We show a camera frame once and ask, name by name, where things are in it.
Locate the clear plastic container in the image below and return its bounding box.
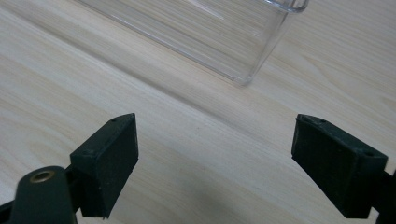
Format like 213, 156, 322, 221
74, 0, 310, 88

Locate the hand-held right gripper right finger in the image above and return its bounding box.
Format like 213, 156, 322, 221
290, 113, 389, 219

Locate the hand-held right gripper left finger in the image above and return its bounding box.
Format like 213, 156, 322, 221
69, 112, 139, 219

